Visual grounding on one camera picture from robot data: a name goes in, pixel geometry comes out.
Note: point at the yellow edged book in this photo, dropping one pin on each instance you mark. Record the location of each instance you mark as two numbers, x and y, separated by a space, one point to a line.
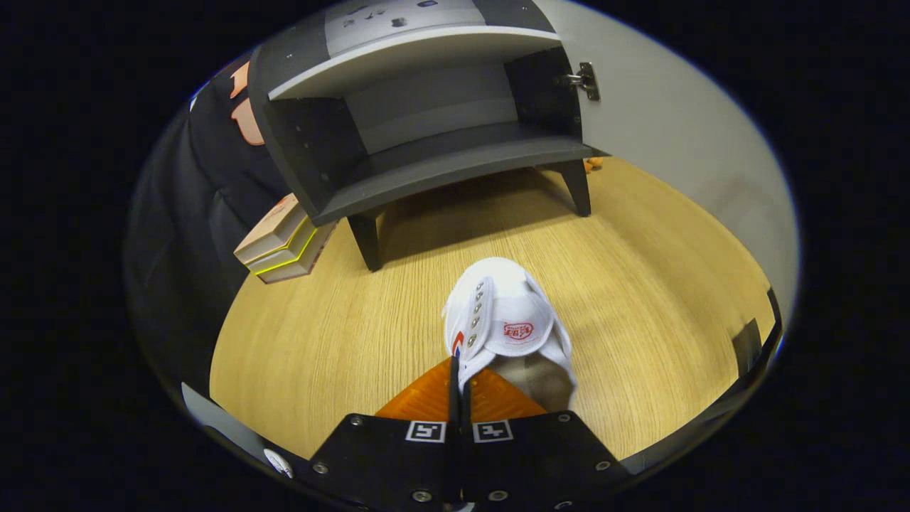
284 257

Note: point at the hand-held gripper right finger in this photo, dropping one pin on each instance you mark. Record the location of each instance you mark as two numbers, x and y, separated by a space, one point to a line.
540 455

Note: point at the white shoe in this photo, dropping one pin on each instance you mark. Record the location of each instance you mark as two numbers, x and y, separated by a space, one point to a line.
505 306

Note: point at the beige orange cover book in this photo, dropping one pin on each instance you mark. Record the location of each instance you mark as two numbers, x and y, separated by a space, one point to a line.
274 227

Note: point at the metal door hinge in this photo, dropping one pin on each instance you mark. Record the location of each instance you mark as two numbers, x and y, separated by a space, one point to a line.
586 80

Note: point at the dark grey shoe cabinet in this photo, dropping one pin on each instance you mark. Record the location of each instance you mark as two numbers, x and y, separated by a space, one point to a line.
455 160

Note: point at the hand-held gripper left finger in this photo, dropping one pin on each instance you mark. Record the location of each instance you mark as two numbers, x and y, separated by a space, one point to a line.
453 395

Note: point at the black backdrop cloth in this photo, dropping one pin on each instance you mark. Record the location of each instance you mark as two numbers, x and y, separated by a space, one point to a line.
185 213

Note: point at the brown cover book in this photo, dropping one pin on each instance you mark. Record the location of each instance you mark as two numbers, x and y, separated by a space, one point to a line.
306 267

